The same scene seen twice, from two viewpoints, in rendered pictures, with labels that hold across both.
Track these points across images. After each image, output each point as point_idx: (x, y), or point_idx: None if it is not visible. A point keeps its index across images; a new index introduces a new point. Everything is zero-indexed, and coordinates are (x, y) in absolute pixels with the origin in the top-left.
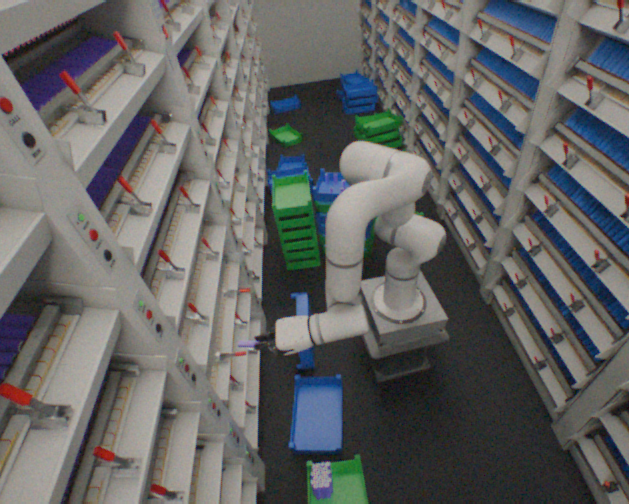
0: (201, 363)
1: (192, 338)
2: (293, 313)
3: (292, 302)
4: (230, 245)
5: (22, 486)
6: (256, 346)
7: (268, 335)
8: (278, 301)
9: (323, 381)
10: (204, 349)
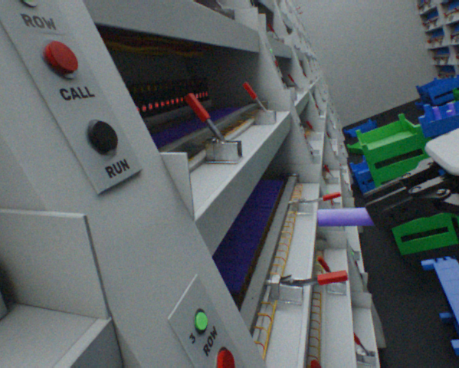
0: (172, 152)
1: (192, 174)
2: (431, 311)
3: (423, 295)
4: (301, 149)
5: None
6: (374, 210)
7: (407, 183)
8: (396, 295)
9: None
10: (214, 185)
